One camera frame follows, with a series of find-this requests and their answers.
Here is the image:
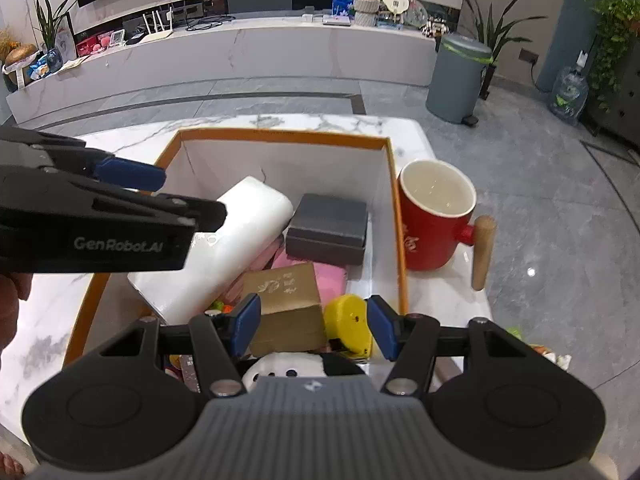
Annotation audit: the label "white router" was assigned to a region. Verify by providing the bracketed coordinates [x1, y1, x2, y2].
[141, 6, 175, 43]

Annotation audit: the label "clear water jug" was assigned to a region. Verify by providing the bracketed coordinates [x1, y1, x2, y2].
[549, 52, 590, 127]

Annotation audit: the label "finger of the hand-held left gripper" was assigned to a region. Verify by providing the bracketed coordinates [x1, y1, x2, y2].
[94, 191, 228, 233]
[30, 132, 167, 193]

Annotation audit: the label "pink gift box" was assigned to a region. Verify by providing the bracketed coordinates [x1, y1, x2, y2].
[75, 35, 111, 56]

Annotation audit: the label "white dog plush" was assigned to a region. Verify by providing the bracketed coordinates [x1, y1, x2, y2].
[242, 351, 368, 391]

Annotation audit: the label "dark grey box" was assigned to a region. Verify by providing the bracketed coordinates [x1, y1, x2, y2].
[285, 193, 370, 267]

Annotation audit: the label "black cables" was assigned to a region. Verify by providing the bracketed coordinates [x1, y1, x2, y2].
[187, 14, 236, 31]

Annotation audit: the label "red mug with wooden handle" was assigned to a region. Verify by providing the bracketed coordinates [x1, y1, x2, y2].
[397, 160, 497, 292]

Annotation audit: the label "person's left hand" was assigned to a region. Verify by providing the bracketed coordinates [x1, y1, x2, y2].
[0, 272, 33, 356]

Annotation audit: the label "person's foot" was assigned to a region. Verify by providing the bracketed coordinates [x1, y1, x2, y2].
[0, 452, 25, 478]

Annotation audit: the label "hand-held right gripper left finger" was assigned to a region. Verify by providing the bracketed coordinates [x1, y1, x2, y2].
[100, 292, 263, 398]

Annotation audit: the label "yellow tape measure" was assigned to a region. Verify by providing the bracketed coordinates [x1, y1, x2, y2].
[322, 294, 375, 358]

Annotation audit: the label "long white box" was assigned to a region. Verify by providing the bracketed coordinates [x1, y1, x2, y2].
[127, 176, 295, 326]

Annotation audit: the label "grey trash can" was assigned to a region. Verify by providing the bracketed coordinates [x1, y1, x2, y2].
[426, 32, 493, 126]

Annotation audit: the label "pink card holder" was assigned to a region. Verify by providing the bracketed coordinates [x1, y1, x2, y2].
[272, 250, 348, 306]

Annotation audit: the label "black picture frame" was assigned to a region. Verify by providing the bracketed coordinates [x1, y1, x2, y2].
[52, 12, 78, 63]

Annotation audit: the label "orange storage box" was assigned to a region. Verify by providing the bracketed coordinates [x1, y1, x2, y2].
[65, 127, 411, 376]

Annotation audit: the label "brown cardboard box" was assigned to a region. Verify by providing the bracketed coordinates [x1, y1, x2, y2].
[240, 263, 328, 356]

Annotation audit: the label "marble television cabinet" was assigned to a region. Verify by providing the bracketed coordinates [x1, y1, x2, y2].
[5, 0, 441, 126]

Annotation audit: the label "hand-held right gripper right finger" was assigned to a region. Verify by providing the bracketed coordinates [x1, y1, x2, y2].
[366, 295, 543, 397]

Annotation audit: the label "blue snack packet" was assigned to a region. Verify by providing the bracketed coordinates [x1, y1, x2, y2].
[27, 55, 63, 81]

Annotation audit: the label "long-leaved potted plant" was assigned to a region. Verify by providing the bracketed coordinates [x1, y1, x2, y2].
[452, 0, 548, 101]

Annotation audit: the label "decorative plate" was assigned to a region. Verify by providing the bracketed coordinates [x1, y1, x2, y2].
[402, 0, 431, 28]

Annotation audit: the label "green plant in blue vase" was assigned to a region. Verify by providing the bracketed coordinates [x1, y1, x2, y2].
[32, 0, 78, 68]

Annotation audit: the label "brown round ornament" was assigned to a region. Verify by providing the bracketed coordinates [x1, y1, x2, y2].
[2, 42, 40, 93]

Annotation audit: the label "leafy green plant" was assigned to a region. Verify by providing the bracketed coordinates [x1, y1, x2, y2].
[582, 0, 640, 116]

